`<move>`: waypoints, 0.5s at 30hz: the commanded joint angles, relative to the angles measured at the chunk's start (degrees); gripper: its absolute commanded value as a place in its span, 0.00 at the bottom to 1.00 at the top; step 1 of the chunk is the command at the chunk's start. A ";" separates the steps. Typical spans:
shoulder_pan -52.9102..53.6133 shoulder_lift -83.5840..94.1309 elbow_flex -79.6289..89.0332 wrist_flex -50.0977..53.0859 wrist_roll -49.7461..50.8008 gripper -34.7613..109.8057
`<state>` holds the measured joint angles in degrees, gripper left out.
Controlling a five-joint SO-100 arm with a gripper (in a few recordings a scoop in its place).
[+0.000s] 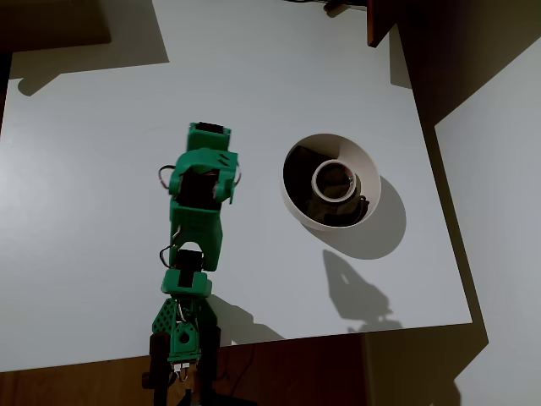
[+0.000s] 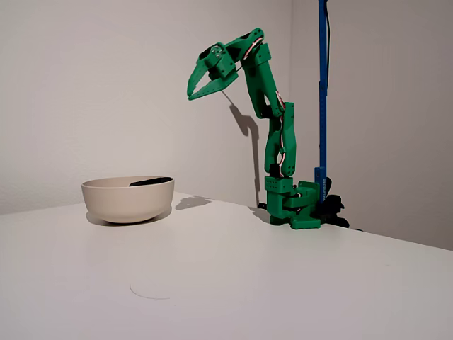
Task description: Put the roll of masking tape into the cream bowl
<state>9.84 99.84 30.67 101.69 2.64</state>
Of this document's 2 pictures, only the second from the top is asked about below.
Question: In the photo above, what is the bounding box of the blue vertical pole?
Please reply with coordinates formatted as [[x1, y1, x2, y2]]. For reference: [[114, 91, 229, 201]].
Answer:
[[314, 0, 332, 205]]

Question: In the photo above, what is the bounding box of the black flat object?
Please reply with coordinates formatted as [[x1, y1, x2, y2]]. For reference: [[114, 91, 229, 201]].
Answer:
[[128, 176, 173, 187]]

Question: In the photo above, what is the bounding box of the beige bowl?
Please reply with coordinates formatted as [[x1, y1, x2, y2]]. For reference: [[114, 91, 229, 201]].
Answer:
[[81, 176, 176, 225]]

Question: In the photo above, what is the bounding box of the black table clamp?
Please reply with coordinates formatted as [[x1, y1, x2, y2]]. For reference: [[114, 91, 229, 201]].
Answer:
[[316, 176, 351, 230]]

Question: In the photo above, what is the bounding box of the red white servo cable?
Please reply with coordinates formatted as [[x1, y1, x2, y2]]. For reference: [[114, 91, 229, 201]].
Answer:
[[277, 91, 289, 179], [242, 35, 265, 64]]

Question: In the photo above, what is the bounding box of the black cable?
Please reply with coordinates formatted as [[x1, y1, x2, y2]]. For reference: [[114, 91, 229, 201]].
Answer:
[[324, 0, 333, 93]]

